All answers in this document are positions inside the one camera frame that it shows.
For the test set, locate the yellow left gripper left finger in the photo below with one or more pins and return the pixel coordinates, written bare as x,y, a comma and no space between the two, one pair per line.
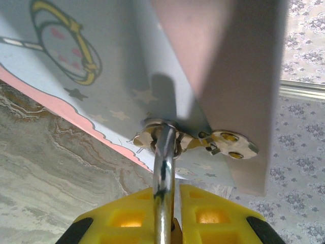
122,221

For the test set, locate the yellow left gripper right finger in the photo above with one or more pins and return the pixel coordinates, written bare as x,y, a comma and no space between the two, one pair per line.
218,218

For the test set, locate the small brass padlock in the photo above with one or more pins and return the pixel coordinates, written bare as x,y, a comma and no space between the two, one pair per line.
163,178

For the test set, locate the metal floor strip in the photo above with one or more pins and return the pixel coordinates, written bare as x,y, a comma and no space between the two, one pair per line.
304,90

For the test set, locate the blue cartoon print tin box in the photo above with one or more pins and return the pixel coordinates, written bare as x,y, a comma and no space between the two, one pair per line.
122,63

